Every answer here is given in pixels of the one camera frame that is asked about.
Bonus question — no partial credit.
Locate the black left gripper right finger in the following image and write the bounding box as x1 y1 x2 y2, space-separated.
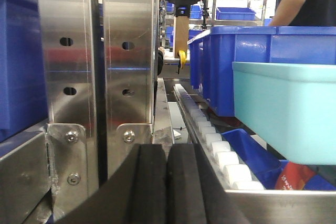
167 144 249 223

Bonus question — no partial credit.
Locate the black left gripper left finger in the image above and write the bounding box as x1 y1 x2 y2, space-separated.
57 144 166 223

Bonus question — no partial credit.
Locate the light blue plastic bin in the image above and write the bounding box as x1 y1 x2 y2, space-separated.
233 62 335 165

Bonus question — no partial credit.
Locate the lower dark blue bin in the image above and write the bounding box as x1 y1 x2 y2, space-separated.
222 129 335 191

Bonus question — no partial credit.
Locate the large dark blue bin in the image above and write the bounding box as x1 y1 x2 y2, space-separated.
188 26 335 117

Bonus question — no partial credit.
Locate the blue bin at left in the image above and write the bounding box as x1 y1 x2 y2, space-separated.
1 0 48 141

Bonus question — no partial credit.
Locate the background blue bin lower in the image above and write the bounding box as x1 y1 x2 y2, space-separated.
216 7 256 20

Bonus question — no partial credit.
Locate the white roller track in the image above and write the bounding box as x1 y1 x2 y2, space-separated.
173 84 265 191

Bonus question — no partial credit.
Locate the red snack bag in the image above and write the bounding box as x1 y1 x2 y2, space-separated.
275 162 317 190

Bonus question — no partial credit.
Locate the cardboard box with clamp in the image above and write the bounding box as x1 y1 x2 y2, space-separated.
173 16 189 59

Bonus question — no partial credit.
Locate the person in dark shirt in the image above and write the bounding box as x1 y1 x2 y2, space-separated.
269 0 335 26

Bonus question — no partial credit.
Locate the steel shelf front rail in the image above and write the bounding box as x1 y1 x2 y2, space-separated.
225 190 335 223

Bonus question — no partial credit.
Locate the steel shelf upright post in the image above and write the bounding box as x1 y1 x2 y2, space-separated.
36 0 100 198

